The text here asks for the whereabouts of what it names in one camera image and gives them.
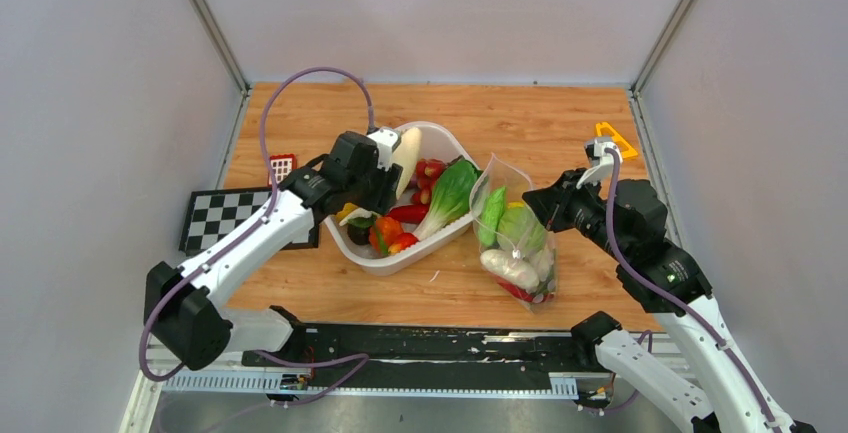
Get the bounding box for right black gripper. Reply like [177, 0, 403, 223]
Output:
[520, 167, 626, 260]

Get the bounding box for green toy cabbage head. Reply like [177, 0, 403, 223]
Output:
[497, 203, 547, 254]

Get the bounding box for long white toy radish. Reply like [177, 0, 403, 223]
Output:
[392, 127, 422, 199]

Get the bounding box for clear pink zip bag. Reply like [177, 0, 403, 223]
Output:
[469, 155, 558, 312]

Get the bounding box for small green toy vegetable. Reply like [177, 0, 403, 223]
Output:
[477, 186, 507, 247]

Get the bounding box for white plastic basket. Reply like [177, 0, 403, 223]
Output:
[323, 121, 477, 277]

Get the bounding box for red toy tomato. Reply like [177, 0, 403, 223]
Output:
[496, 278, 552, 304]
[388, 232, 419, 256]

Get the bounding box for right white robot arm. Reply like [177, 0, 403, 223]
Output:
[522, 167, 815, 432]

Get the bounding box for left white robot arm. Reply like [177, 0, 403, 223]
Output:
[139, 128, 403, 371]

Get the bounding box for yellow toy lemon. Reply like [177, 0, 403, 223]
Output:
[335, 203, 358, 223]

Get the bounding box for orange toy pumpkin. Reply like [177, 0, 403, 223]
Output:
[368, 217, 404, 257]

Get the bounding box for long red toy pepper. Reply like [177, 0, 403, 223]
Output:
[387, 204, 429, 224]

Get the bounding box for dark toy avocado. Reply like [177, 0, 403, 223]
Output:
[347, 223, 371, 246]

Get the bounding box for red toy strawberries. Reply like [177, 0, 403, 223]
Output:
[411, 159, 447, 205]

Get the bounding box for green toy bok choy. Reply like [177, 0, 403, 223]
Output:
[413, 159, 480, 241]

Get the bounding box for red white grid block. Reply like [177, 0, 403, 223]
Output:
[268, 153, 298, 186]

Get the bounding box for black white checkerboard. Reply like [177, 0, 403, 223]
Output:
[178, 187, 321, 257]

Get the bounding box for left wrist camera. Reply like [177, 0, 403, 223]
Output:
[366, 127, 401, 170]

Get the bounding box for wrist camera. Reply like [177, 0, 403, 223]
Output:
[366, 127, 401, 170]
[577, 136, 623, 189]

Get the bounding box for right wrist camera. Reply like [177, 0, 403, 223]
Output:
[577, 136, 623, 189]

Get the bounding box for yellow plastic triangle frame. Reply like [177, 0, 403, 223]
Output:
[595, 121, 639, 160]

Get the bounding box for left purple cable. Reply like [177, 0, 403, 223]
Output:
[137, 66, 376, 384]

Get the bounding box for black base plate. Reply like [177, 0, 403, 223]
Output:
[277, 323, 613, 391]

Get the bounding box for white slotted cable duct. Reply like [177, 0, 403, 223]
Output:
[161, 370, 578, 400]

